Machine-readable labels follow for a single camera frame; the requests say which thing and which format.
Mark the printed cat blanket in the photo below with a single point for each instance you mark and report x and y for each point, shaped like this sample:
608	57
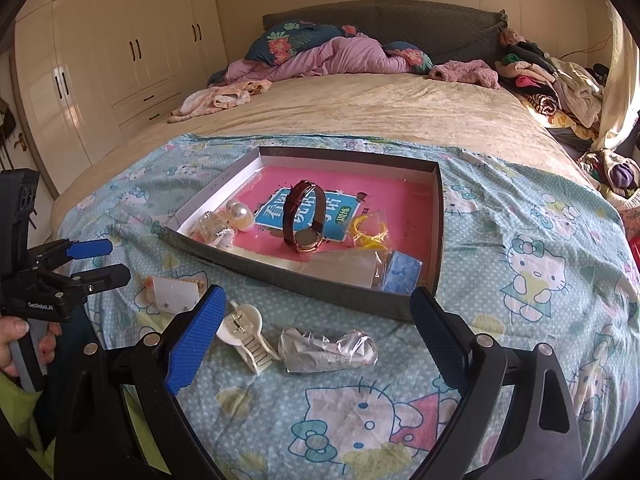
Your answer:
350	410

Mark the white hair claw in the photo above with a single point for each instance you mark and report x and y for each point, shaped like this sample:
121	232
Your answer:
250	320

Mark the brown leather watch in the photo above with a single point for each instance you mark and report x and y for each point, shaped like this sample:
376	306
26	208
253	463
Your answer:
305	237

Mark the beige bed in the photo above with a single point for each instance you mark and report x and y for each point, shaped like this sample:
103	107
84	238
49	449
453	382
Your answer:
375	105

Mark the grey cardboard box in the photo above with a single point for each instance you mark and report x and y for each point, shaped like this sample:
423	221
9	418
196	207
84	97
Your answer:
350	300

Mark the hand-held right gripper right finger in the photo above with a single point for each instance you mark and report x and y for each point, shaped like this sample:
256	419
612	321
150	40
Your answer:
440	340

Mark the pink fluffy garment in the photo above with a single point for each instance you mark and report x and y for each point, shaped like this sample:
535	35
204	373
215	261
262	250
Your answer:
465	72

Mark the pile of clothes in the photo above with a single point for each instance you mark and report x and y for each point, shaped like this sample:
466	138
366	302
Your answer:
540	85

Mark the floral bag of clothes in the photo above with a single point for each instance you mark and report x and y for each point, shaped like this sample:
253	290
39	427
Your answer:
620	175

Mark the cream wardrobe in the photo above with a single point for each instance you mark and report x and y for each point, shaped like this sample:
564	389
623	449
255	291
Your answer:
100	35

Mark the floral dark pillow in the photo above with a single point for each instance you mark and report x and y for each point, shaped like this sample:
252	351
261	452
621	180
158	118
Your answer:
280	42

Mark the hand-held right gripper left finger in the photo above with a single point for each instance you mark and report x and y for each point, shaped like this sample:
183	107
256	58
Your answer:
195	340

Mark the person's left hand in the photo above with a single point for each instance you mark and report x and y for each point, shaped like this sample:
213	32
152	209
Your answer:
12	330

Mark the pink quilt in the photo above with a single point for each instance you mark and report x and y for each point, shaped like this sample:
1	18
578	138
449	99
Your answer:
350	55

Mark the cream curtain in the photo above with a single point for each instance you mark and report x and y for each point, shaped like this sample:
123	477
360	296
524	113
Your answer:
617	100

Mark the peach garment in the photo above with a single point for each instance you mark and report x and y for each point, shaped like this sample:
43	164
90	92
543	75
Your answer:
215	100

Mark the blue accessory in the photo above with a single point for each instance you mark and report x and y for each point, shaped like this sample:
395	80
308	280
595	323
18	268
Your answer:
402	272

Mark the cream jewelry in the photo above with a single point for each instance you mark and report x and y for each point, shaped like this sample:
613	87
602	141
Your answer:
215	227

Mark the clear plastic jewelry packet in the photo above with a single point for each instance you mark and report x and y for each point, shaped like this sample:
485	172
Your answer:
325	355

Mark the pink book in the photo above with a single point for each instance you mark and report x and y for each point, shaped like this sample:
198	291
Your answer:
400	200

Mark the pearl hair clip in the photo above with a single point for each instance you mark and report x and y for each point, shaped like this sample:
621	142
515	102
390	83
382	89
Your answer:
242	220

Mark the red box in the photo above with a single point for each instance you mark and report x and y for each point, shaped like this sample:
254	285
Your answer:
636	252

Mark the grey headboard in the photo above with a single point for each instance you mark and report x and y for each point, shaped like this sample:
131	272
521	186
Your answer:
450	30

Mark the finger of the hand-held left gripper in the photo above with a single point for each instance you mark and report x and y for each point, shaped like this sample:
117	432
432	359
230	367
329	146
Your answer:
107	276
90	249

